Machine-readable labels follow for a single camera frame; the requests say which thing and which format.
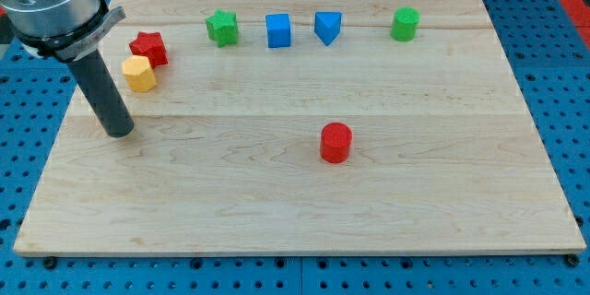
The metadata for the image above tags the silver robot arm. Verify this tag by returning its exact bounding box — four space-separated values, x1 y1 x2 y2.
1 0 125 62

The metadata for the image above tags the yellow hexagon block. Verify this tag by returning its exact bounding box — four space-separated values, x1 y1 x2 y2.
122 55 157 93

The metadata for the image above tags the red cylinder block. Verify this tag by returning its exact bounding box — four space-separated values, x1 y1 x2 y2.
320 123 353 163

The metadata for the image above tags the wooden board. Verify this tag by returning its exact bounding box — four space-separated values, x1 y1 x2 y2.
14 0 586 257

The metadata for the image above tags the blue cube block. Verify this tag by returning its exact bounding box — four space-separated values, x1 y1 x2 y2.
265 13 291 48

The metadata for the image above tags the blue triangle block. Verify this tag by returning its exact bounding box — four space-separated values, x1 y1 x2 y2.
314 11 342 46

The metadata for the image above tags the green star block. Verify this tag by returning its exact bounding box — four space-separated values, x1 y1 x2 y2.
206 9 239 47

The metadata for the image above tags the green cylinder block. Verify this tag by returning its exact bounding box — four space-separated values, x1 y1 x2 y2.
390 6 420 41

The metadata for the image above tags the red star block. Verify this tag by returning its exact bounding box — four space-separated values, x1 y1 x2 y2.
129 31 168 68

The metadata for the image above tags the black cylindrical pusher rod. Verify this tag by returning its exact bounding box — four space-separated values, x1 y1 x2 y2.
66 50 135 138

